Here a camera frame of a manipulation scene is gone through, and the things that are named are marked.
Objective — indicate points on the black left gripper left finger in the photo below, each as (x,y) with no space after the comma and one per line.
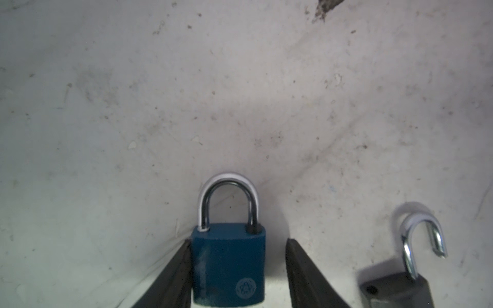
(173,286)

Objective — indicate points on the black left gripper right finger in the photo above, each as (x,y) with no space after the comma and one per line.
(308,287)

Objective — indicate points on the small grey padlock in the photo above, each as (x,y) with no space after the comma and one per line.
(408,288)

